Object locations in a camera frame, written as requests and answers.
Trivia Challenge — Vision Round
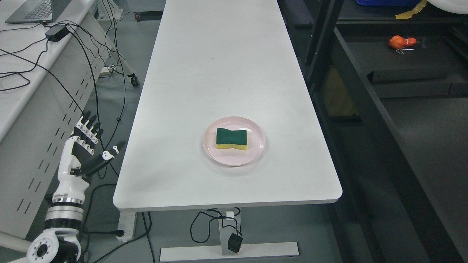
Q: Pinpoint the grey laptop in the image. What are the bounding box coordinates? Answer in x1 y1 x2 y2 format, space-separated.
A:
5 0 70 24

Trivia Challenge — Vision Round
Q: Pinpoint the white side desk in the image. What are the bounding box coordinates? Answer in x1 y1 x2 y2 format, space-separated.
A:
0 0 121 240

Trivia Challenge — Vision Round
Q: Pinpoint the dark metal shelf rack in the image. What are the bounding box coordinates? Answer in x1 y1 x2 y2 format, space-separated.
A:
279 0 467 263

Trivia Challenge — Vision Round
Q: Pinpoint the black power adapter brick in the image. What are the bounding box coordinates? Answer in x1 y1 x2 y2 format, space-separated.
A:
45 24 70 43

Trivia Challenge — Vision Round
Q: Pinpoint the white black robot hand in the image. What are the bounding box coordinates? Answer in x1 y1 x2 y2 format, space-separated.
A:
52 111 126 205

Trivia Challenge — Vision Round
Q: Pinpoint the black plug under table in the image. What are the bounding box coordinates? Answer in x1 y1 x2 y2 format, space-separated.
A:
227 233 244 253

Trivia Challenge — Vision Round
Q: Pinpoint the yellow tape strip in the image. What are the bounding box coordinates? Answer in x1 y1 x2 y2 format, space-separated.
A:
395 0 428 20

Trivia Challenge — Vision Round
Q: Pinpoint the white power strip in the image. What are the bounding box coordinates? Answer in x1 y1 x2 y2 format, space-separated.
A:
116 211 137 243

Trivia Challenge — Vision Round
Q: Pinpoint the pink round plate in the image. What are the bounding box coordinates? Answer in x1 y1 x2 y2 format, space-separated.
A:
203 117 266 167

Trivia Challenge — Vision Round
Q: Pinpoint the white long table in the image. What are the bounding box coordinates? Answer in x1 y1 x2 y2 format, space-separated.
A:
113 0 343 263

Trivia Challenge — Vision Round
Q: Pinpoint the orange toy object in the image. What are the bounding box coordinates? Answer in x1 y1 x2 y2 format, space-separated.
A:
388 35 417 50

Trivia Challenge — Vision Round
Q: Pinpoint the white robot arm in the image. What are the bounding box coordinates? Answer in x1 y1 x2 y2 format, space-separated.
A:
26 198 84 263

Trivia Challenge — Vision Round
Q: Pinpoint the green yellow sponge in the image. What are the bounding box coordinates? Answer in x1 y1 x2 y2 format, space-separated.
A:
216 127 248 151

